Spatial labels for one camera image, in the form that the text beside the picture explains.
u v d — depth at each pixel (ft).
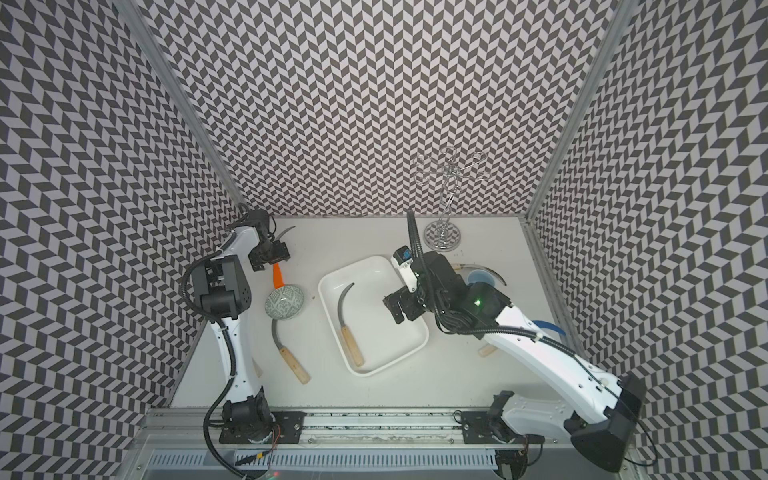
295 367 2.65
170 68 2.65
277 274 3.34
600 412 1.24
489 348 2.72
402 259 1.95
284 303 3.07
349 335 2.87
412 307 1.96
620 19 2.20
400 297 1.94
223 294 2.00
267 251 3.00
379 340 2.83
